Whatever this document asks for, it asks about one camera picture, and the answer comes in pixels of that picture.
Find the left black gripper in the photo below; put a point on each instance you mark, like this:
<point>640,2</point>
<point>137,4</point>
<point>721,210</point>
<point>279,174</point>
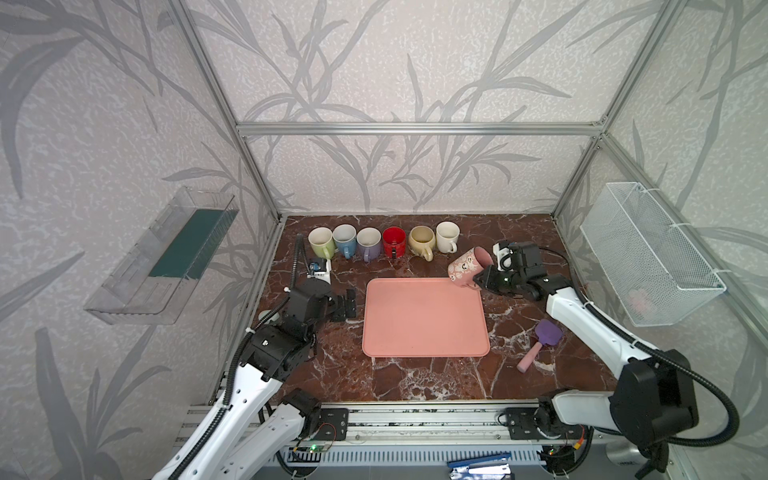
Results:
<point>341,312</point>

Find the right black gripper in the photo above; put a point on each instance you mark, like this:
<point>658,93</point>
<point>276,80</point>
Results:
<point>488,276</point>

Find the pink ghost pattern mug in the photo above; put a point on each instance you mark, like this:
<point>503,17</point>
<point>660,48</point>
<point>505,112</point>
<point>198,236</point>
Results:
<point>462,270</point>

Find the white ceramic mug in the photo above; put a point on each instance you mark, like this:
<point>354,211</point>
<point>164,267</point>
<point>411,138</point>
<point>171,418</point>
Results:
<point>447,235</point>

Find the lavender ceramic mug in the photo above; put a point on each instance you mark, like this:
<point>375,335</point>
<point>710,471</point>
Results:
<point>369,244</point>

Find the blue polka dot mug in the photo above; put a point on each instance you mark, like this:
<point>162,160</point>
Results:
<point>345,238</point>

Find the cream speckled squat mug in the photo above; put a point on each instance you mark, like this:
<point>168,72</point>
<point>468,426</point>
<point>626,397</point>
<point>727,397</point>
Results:
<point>422,242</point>

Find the light green ceramic mug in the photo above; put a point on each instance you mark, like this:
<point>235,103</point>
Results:
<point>322,242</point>

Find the red mug black handle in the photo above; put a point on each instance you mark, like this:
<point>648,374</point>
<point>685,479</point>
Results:
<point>394,242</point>

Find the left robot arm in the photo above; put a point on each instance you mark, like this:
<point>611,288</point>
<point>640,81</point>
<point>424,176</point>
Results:
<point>267,356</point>

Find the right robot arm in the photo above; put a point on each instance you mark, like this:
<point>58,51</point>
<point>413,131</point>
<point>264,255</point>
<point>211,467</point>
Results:
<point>654,399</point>

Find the pink plastic tray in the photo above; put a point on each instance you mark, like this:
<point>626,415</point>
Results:
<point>423,318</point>

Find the pink item in basket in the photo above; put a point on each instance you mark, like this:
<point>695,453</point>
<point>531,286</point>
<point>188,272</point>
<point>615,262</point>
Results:
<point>640,301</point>

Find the blue stapler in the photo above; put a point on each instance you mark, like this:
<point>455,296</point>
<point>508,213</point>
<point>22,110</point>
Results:
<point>491,467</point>

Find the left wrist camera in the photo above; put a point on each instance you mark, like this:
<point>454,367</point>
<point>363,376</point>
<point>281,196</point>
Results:
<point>319,268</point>

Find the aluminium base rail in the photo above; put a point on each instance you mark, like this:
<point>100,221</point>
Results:
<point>420,423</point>

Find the white wire mesh basket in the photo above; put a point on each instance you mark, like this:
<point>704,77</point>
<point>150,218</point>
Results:
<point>639,246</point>

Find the clear plastic wall bin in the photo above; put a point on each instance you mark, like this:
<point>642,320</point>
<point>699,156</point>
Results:
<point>157,277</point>

